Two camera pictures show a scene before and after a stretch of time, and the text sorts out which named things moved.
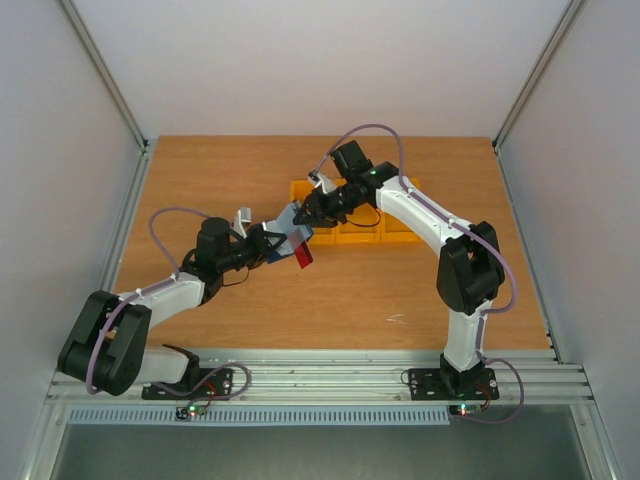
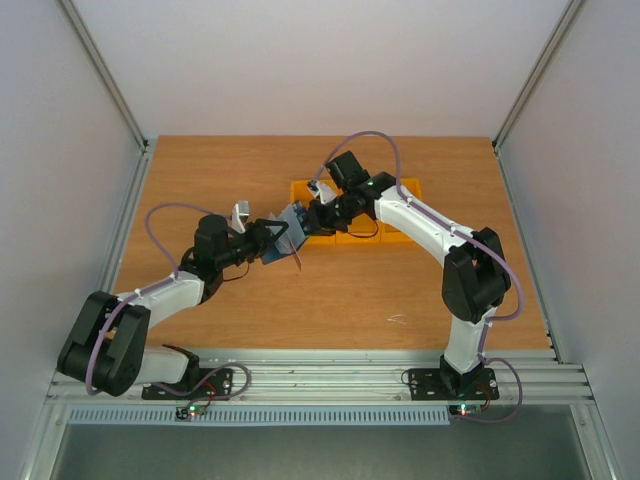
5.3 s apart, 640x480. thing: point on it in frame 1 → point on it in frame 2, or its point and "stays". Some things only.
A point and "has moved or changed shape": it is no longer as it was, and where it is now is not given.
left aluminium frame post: (107, 81) stays
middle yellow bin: (362, 226) stays
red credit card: (303, 255) has moved or changed shape
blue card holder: (294, 233) stays
